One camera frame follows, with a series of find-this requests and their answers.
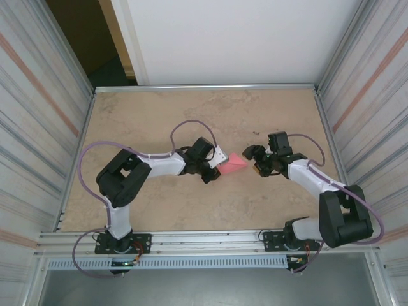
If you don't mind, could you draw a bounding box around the pink cloth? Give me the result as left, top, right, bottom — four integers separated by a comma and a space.
219, 152, 248, 175

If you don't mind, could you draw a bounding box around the aluminium table side rail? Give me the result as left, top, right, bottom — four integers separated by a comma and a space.
314, 89, 361, 228
57, 91, 96, 232

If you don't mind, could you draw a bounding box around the wide aluminium mounting rail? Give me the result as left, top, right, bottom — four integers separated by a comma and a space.
34, 226, 382, 258

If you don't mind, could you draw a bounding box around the long aluminium table edge rail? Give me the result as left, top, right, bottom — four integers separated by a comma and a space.
94, 83, 319, 94

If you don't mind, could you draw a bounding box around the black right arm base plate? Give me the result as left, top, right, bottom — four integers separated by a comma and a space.
263, 231, 319, 252

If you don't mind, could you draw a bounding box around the grey slotted cable duct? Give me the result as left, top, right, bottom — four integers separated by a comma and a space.
47, 256, 289, 270

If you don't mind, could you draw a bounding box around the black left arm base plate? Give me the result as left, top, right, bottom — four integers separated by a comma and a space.
94, 233, 152, 255

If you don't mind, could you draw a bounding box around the small circuit board with wires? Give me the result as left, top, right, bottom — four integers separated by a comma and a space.
286, 254, 309, 273
109, 258, 142, 275

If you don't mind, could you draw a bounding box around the aluminium corner post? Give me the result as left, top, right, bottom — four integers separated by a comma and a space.
40, 0, 96, 96
317, 0, 377, 93

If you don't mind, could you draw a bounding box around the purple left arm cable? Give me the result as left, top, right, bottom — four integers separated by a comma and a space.
72, 119, 219, 281

